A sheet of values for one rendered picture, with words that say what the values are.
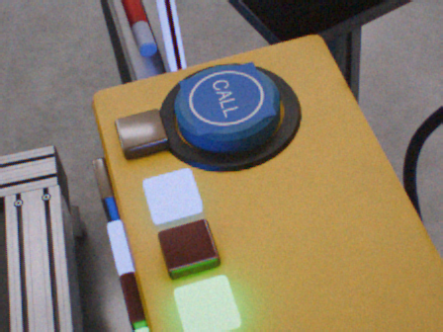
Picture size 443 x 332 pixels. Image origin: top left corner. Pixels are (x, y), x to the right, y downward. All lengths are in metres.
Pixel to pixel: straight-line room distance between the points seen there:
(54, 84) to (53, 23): 0.21
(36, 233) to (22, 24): 0.83
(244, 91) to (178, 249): 0.07
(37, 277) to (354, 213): 1.08
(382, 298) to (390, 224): 0.03
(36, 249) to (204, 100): 1.07
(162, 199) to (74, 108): 1.59
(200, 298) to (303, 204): 0.05
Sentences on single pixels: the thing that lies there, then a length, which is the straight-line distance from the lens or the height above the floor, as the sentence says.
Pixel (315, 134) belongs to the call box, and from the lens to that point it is 0.33.
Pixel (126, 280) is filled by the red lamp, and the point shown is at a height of 1.06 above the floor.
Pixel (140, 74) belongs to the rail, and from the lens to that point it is 0.67.
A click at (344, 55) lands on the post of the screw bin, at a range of 0.84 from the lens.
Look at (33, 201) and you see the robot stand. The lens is 1.45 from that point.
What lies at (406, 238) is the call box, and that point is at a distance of 0.30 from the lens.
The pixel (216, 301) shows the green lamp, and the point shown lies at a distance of 0.28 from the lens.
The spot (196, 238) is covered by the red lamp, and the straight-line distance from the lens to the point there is 0.30.
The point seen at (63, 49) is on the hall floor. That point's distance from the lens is 2.04.
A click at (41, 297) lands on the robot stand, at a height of 0.23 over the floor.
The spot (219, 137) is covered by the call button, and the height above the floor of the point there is 1.08.
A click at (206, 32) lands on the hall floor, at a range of 2.00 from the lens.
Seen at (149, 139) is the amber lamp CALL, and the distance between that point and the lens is 0.33.
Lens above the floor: 1.32
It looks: 50 degrees down
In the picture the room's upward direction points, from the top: 8 degrees counter-clockwise
